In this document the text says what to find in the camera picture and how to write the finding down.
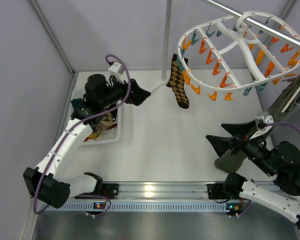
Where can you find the white oval clip hanger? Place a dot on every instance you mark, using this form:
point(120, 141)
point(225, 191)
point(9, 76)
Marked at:
point(228, 55)

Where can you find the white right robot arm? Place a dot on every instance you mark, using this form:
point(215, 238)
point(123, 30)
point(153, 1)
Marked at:
point(281, 162)

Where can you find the dark teal sock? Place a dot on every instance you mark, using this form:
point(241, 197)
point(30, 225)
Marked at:
point(77, 104)

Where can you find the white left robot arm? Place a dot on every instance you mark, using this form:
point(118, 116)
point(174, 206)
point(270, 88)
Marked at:
point(46, 182)

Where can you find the orange brown argyle sock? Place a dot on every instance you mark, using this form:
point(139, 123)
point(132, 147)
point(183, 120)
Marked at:
point(177, 83)

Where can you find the yellow red sock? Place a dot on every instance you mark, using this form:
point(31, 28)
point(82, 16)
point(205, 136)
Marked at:
point(93, 136)

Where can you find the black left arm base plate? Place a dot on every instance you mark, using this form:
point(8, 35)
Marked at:
point(108, 190)

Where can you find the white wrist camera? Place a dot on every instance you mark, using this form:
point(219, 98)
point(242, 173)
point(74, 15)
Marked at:
point(116, 71)
point(262, 120)

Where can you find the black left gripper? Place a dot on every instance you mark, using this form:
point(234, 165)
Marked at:
point(131, 90)

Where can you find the dark green drawstring shorts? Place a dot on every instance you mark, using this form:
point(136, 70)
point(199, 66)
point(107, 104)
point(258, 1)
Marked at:
point(283, 105)

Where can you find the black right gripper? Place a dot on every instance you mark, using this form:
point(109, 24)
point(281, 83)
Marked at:
point(240, 141)

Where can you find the white drying rack stand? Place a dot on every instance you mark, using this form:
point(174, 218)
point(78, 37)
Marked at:
point(163, 78)

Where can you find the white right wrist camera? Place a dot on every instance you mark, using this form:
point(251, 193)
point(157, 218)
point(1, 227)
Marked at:
point(262, 120)

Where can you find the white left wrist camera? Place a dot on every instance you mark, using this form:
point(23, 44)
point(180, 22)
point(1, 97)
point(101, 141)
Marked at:
point(116, 71)

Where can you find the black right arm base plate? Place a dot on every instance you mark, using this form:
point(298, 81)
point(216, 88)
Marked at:
point(222, 192)

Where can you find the white plastic laundry basket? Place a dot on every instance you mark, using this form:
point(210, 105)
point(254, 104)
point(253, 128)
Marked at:
point(108, 136)

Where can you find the aluminium mounting rail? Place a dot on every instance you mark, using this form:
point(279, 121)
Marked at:
point(155, 190)

